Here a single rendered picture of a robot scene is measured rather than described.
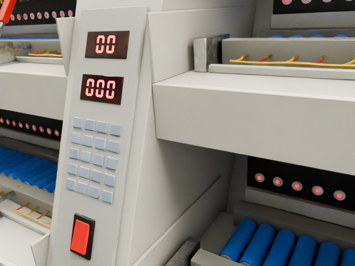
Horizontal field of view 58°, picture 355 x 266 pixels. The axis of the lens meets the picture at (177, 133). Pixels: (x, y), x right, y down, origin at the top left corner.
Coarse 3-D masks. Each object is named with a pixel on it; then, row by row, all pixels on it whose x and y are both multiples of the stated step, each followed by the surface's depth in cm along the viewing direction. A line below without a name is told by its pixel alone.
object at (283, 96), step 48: (288, 0) 35; (336, 0) 33; (192, 48) 28; (240, 48) 27; (288, 48) 25; (336, 48) 24; (192, 96) 23; (240, 96) 21; (288, 96) 19; (336, 96) 18; (192, 144) 24; (240, 144) 22; (288, 144) 20; (336, 144) 18
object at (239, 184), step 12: (264, 0) 40; (264, 12) 40; (264, 24) 40; (252, 36) 41; (240, 156) 41; (240, 168) 41; (240, 180) 41; (240, 192) 41; (228, 204) 42; (348, 228) 35
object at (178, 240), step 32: (256, 160) 36; (256, 192) 37; (288, 192) 35; (320, 192) 33; (352, 192) 31; (192, 224) 33; (224, 224) 38; (256, 224) 35; (288, 224) 33; (320, 224) 33; (352, 224) 32; (160, 256) 29; (192, 256) 30; (224, 256) 30; (256, 256) 30; (288, 256) 31; (320, 256) 29; (352, 256) 29
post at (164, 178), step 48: (96, 0) 27; (144, 0) 25; (192, 0) 27; (240, 0) 36; (144, 48) 25; (144, 96) 24; (144, 144) 25; (144, 192) 25; (192, 192) 33; (144, 240) 26
